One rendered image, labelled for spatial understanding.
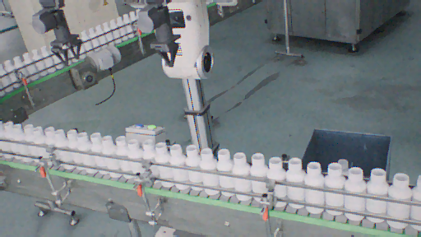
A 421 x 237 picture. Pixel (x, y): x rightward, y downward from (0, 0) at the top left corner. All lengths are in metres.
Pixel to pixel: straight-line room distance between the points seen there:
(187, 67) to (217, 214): 0.77
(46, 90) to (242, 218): 1.81
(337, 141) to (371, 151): 0.14
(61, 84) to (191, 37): 1.28
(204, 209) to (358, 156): 0.74
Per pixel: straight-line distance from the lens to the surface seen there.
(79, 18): 5.60
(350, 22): 4.93
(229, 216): 1.47
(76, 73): 2.89
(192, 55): 1.94
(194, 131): 2.20
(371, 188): 1.28
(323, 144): 1.89
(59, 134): 1.75
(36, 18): 1.64
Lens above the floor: 1.94
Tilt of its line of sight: 29 degrees down
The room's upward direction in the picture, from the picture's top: 10 degrees counter-clockwise
